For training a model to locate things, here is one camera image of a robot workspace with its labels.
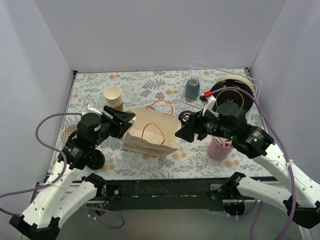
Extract black plastic cup lid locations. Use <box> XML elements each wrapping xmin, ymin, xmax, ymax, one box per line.
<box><xmin>178</xmin><ymin>110</ymin><xmax>192</xmax><ymax>126</ymax></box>

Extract printed kraft paper bag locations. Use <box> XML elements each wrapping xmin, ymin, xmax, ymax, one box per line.
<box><xmin>122</xmin><ymin>100</ymin><xmax>181</xmax><ymax>157</ymax></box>

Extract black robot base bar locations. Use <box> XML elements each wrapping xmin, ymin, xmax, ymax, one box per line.
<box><xmin>106</xmin><ymin>177</ymin><xmax>227</xmax><ymax>211</ymax></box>

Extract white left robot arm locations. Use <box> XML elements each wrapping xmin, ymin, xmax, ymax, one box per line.
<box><xmin>9</xmin><ymin>105</ymin><xmax>136</xmax><ymax>240</ymax></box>

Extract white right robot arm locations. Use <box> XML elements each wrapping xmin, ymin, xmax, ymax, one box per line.
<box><xmin>175</xmin><ymin>102</ymin><xmax>320</xmax><ymax>229</ymax></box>

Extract floral paper table mat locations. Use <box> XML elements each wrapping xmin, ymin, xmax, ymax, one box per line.
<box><xmin>57</xmin><ymin>71</ymin><xmax>269</xmax><ymax>180</ymax></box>

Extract stack of brown paper cups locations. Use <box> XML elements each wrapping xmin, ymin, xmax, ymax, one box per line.
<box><xmin>103</xmin><ymin>86</ymin><xmax>124</xmax><ymax>111</ymax></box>

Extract dark teal ceramic cup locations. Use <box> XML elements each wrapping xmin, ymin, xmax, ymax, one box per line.
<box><xmin>185</xmin><ymin>78</ymin><xmax>200</xmax><ymax>101</ymax></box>

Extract pink straw holder cup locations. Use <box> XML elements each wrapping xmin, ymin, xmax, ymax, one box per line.
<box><xmin>207</xmin><ymin>136</ymin><xmax>233</xmax><ymax>162</ymax></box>

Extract patterned ceramic bowl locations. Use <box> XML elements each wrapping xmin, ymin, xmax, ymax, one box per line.
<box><xmin>60</xmin><ymin>124</ymin><xmax>77</xmax><ymax>144</ymax></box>

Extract stack of black cup lids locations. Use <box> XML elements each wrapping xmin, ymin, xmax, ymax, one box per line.
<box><xmin>86</xmin><ymin>149</ymin><xmax>105</xmax><ymax>170</ymax></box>

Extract cream ceramic plate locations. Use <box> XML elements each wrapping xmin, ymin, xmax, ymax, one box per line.
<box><xmin>216</xmin><ymin>74</ymin><xmax>255</xmax><ymax>93</ymax></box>

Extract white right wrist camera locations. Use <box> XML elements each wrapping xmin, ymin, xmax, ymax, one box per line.
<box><xmin>199</xmin><ymin>91</ymin><xmax>216</xmax><ymax>116</ymax></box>

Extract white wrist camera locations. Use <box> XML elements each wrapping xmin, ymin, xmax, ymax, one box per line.
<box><xmin>86</xmin><ymin>102</ymin><xmax>102</xmax><ymax>116</ymax></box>
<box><xmin>199</xmin><ymin>91</ymin><xmax>216</xmax><ymax>116</ymax></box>

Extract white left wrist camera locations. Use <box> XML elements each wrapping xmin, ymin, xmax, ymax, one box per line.
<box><xmin>86</xmin><ymin>102</ymin><xmax>102</xmax><ymax>116</ymax></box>

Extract black plate gold ring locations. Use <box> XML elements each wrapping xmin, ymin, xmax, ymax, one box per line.
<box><xmin>209</xmin><ymin>76</ymin><xmax>255</xmax><ymax>116</ymax></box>

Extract white wire dish rack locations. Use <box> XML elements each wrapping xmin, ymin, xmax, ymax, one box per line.
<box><xmin>177</xmin><ymin>62</ymin><xmax>262</xmax><ymax>124</ymax></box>

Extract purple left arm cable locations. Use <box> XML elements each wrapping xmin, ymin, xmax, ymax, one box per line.
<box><xmin>0</xmin><ymin>112</ymin><xmax>83</xmax><ymax>217</ymax></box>

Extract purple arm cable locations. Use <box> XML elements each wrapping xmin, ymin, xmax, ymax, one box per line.
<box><xmin>0</xmin><ymin>112</ymin><xmax>83</xmax><ymax>217</ymax></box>
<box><xmin>211</xmin><ymin>87</ymin><xmax>297</xmax><ymax>226</ymax></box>

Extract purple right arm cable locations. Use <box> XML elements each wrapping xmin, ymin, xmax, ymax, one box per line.
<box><xmin>211</xmin><ymin>87</ymin><xmax>297</xmax><ymax>226</ymax></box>

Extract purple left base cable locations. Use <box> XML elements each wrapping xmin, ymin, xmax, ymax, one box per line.
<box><xmin>81</xmin><ymin>206</ymin><xmax>125</xmax><ymax>229</ymax></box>

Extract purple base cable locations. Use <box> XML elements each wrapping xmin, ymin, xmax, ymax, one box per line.
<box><xmin>81</xmin><ymin>206</ymin><xmax>125</xmax><ymax>229</ymax></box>
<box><xmin>226</xmin><ymin>199</ymin><xmax>263</xmax><ymax>240</ymax></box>

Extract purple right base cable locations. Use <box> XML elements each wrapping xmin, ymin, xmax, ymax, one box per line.
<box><xmin>226</xmin><ymin>199</ymin><xmax>263</xmax><ymax>240</ymax></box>

